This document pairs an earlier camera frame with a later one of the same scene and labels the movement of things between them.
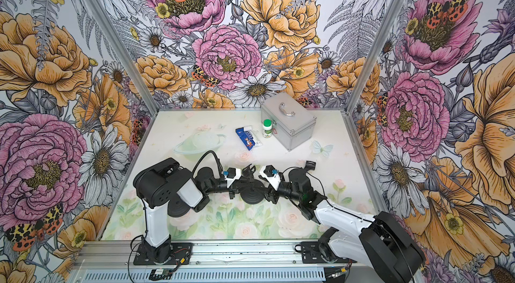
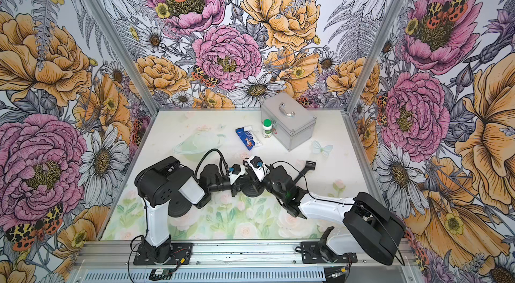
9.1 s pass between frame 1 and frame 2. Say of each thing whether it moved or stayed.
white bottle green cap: stayed
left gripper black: stayed
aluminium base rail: stayed
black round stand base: moved
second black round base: stayed
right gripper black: moved
